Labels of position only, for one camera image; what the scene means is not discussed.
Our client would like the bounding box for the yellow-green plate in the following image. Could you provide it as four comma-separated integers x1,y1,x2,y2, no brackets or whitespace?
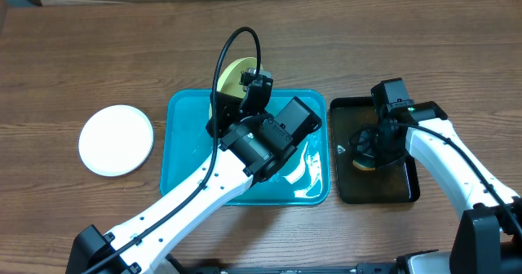
218,57,256,111

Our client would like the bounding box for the yellow green sponge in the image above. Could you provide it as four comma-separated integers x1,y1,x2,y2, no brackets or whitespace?
352,158,376,171

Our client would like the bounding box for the white plate with ketchup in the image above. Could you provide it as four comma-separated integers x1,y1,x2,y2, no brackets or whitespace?
78,104,154,177

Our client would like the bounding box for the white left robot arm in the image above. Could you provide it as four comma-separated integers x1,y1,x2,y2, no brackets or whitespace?
66,74,322,273

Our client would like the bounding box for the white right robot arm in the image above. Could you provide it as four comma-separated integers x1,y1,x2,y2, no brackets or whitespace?
349,102,521,273

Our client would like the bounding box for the black water tray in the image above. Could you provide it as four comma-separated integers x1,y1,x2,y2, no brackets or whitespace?
330,97,420,205

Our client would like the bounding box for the teal plastic tray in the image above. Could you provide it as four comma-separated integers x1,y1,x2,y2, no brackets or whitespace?
160,89,330,206

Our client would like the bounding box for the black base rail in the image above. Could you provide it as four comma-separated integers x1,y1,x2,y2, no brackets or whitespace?
170,261,406,274

